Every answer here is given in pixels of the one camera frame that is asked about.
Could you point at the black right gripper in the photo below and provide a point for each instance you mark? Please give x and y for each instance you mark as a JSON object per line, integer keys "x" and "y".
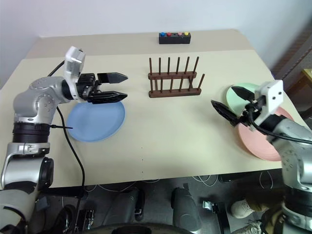
{"x": 253, "y": 112}

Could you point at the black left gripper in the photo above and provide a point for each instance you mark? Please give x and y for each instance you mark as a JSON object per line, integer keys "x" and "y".
{"x": 86, "y": 85}

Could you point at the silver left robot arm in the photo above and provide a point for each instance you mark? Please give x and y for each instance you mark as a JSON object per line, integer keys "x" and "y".
{"x": 36, "y": 97}

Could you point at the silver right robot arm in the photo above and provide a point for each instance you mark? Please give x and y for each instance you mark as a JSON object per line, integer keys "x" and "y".
{"x": 295, "y": 156}

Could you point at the wooden dish rack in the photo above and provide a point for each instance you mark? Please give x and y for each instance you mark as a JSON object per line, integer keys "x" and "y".
{"x": 174, "y": 91}

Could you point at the green plate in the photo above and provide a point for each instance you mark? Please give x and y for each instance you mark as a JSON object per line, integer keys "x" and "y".
{"x": 234, "y": 97}

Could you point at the blue plate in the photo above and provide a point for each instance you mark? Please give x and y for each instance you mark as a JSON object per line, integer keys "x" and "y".
{"x": 97, "y": 122}

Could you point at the pink plate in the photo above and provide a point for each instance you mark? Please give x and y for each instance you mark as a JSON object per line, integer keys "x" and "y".
{"x": 258, "y": 143}

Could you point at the black zip tie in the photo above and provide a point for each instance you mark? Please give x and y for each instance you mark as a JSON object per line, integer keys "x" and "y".
{"x": 61, "y": 127}

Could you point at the black button box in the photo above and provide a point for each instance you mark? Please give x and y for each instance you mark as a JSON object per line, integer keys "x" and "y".
{"x": 174, "y": 39}

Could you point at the dark furniture piece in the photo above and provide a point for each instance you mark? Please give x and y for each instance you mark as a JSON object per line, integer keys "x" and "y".
{"x": 296, "y": 48}

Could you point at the white sneaker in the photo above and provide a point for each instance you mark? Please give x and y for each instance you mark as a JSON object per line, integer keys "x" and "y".
{"x": 241, "y": 208}
{"x": 249, "y": 228}

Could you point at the black metal stand foot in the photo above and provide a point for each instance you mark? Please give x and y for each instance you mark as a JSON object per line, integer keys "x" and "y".
{"x": 217, "y": 212}

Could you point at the dark rounded shape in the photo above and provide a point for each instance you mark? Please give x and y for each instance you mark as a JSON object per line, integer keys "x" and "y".
{"x": 124, "y": 204}
{"x": 185, "y": 207}

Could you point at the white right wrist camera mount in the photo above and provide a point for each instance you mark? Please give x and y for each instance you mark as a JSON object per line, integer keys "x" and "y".
{"x": 271, "y": 97}

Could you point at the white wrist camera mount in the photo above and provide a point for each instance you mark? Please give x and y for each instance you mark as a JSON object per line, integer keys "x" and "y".
{"x": 73, "y": 65}
{"x": 271, "y": 97}

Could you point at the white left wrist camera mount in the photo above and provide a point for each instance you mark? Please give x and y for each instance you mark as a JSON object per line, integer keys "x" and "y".
{"x": 73, "y": 65}

